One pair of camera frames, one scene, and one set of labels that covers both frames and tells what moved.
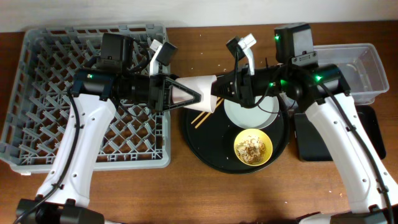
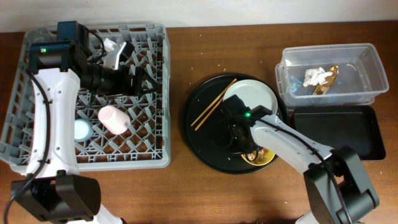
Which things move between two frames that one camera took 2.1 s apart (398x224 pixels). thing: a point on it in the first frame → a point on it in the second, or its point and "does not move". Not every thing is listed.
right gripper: x=244 y=88 → x=234 y=149
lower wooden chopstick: x=208 y=114 does not move
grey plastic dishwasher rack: x=35 y=93 does not move
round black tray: x=211 y=144 does not move
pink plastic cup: x=202 y=85 → x=114 y=120
